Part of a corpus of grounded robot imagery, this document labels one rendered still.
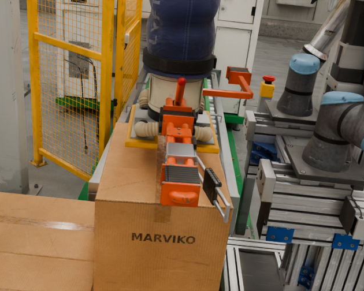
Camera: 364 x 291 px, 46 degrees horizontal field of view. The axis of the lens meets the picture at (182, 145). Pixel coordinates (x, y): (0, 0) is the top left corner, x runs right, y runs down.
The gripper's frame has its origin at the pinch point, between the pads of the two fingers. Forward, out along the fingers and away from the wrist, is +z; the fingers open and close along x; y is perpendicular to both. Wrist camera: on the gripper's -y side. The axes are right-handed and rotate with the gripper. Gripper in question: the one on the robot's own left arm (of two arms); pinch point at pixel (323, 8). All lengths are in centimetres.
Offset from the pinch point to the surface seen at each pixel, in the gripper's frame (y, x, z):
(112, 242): 45, -4, 72
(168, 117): 31.9, -5.6, 31.6
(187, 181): 26.1, 27.5, 31.6
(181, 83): 29.6, -7.9, 22.7
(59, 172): 116, -183, 152
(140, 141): 40, -18, 45
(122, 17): 75, -193, 35
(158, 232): 32, -5, 68
